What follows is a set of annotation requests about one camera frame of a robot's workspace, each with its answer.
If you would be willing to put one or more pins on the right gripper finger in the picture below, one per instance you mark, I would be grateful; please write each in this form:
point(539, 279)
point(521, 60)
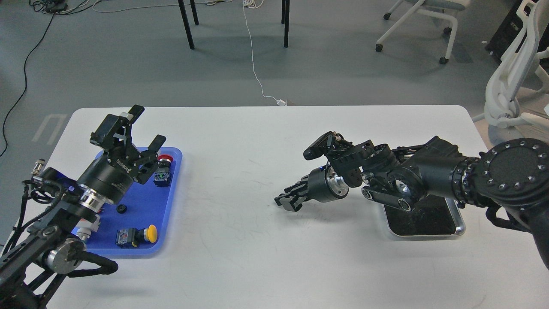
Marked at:
point(291, 202)
point(300, 188)

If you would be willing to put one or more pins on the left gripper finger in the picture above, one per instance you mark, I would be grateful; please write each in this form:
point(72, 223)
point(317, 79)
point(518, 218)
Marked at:
point(114, 134)
point(148, 160)

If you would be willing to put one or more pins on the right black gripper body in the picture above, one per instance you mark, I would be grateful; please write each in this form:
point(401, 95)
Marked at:
point(324, 185)

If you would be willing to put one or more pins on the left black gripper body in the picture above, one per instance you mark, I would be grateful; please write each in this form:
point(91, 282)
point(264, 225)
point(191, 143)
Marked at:
point(112, 178)

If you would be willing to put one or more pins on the small black gear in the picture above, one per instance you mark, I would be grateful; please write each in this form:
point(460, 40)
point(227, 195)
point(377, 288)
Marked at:
point(121, 208)

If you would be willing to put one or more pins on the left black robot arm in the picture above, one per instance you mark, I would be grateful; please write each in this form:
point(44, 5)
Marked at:
point(43, 251)

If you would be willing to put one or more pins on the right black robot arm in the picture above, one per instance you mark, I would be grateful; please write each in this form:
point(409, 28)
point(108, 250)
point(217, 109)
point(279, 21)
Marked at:
point(510, 180)

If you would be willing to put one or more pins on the blue plastic tray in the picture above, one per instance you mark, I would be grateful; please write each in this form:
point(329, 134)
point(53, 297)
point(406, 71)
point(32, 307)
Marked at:
point(146, 204)

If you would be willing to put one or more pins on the metal tray with black mat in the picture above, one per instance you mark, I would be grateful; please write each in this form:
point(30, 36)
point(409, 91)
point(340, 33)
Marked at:
point(434, 218)

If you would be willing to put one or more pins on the black table legs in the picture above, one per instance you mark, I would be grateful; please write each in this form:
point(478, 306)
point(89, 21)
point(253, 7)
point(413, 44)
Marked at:
point(246, 4)

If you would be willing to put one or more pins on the white office chair right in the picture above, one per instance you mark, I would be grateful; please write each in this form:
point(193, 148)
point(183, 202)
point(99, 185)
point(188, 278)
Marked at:
point(517, 93)

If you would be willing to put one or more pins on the red push button switch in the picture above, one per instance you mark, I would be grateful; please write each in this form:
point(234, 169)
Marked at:
point(162, 177)

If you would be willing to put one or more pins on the yellow push button switch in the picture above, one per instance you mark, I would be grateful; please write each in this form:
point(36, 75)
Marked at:
point(132, 236)

